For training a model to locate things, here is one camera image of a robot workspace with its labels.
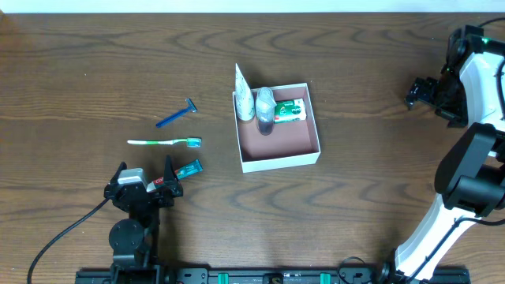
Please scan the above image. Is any green soap box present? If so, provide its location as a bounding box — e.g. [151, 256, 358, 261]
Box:
[274, 99, 307, 124]

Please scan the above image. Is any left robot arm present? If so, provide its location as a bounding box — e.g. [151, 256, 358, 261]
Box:
[104, 155, 183, 283]

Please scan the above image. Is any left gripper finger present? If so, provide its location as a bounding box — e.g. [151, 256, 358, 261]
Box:
[109, 162, 127, 185]
[163, 155, 178, 189]

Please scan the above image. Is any green white toothbrush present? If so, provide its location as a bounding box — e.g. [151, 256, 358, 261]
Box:
[127, 137, 202, 148]

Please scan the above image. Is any clear pump spray bottle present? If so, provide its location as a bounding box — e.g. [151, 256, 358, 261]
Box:
[255, 87, 276, 136]

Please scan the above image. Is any Colgate toothpaste tube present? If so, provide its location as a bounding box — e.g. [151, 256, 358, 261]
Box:
[147, 159, 203, 192]

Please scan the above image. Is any white cosmetic tube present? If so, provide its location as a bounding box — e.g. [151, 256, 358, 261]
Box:
[235, 64, 255, 121]

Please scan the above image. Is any black mounting rail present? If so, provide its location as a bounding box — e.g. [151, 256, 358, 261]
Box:
[74, 264, 472, 284]

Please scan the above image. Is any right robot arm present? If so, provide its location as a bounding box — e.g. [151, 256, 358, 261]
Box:
[372, 24, 504, 283]

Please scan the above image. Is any blue disposable razor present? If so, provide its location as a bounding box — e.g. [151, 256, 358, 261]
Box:
[155, 98, 197, 128]

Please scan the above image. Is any white box pink interior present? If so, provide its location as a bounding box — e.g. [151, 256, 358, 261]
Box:
[235, 83, 321, 173]

